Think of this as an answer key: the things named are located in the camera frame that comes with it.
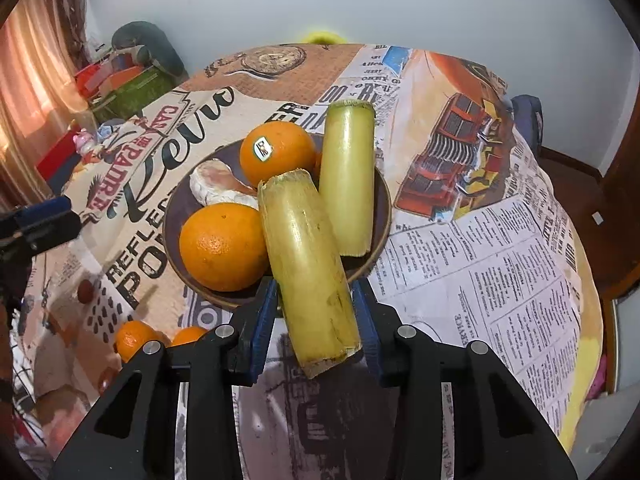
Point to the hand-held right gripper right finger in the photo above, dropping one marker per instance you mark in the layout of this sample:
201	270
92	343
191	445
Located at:
369	332

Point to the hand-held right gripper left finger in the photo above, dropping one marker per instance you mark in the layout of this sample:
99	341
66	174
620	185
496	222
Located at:
262	330

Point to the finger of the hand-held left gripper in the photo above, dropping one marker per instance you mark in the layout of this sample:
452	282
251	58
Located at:
42	225

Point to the yellow sugarcane piece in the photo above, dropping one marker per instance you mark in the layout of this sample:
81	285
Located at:
307	270

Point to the large orange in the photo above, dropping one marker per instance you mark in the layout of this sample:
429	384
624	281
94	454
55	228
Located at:
220	247

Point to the dark grey plate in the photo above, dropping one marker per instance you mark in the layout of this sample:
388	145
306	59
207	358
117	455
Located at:
175	220

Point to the peeled pomelo segment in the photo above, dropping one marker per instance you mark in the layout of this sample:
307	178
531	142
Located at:
215	182

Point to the pale green sugarcane piece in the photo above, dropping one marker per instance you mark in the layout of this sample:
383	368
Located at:
347	175

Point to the orange with sticker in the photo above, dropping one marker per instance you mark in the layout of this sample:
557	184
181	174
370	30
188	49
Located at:
285	160

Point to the red box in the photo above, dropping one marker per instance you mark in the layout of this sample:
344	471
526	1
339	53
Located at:
55	160

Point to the red-orange tangerine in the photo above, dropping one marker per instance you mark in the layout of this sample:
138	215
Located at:
187	335

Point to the small red date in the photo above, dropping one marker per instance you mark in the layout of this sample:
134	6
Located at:
86	291

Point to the small tangerine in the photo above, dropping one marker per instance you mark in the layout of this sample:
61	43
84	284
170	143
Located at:
135	340

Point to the printed newspaper tablecloth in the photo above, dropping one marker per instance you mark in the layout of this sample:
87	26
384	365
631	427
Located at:
500	260

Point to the red bags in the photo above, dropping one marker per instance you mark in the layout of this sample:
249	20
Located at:
92	72

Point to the green patterned box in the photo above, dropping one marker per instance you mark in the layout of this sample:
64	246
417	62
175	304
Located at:
135	92

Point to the orange brown curtain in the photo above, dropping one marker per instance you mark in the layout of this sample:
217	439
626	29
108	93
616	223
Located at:
30	60

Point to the orange box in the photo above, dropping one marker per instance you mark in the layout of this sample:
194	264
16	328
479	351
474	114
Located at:
127	77

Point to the blue chair back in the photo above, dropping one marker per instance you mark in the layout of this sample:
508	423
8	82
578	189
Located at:
527	115

